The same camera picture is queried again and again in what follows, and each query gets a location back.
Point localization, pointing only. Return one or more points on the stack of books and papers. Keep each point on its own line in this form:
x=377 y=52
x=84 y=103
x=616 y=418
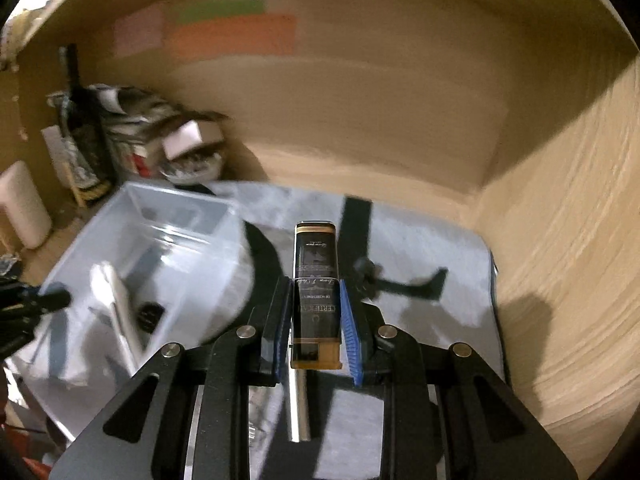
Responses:
x=134 y=123

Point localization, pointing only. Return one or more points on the clear plastic storage bin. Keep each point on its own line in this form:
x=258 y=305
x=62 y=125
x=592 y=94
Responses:
x=185 y=251

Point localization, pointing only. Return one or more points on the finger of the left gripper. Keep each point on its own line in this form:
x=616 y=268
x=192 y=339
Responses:
x=45 y=302

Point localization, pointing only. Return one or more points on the small white cardboard box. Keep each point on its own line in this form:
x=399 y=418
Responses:
x=190 y=137

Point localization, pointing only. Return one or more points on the green sticky note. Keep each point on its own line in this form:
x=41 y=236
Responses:
x=194 y=11

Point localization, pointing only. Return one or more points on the dark wine bottle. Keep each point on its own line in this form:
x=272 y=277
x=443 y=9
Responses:
x=85 y=144

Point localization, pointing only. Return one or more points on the silver metal cylinder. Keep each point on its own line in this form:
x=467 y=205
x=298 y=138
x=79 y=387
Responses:
x=298 y=411

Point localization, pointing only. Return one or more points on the black and gold lighter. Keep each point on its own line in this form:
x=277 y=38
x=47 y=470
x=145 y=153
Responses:
x=316 y=312

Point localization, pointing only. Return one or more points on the grey felt mat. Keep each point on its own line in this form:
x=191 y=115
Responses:
x=408 y=246

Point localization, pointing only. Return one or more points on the white bowl of stones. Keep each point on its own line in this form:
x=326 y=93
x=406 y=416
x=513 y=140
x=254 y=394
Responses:
x=193 y=169

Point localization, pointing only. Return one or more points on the pink sticky note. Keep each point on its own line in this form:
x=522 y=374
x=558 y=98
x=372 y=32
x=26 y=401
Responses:
x=138 y=32

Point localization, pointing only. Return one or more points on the beige mug with handle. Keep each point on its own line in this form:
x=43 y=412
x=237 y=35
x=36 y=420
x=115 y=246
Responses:
x=24 y=207

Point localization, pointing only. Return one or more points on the white handheld massager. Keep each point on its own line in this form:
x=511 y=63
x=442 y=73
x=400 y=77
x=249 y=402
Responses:
x=110 y=290

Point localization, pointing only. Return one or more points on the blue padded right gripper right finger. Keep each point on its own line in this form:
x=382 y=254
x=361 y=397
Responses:
x=360 y=322

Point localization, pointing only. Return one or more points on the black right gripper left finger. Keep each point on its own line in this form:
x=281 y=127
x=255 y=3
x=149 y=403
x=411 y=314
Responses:
x=275 y=332

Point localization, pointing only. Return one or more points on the orange sticky note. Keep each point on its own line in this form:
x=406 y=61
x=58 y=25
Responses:
x=255 y=34

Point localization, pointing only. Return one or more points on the black clip tool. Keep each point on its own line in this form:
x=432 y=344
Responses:
x=369 y=283

